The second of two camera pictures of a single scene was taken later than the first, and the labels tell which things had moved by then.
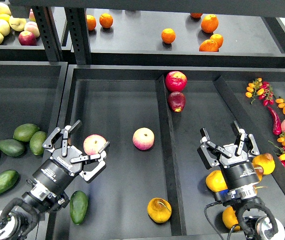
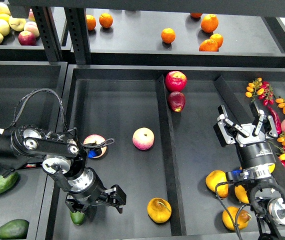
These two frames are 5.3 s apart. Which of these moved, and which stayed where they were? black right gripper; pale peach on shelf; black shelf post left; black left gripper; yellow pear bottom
Moved: black left gripper; black right gripper
Stayed: pale peach on shelf; black shelf post left; yellow pear bottom
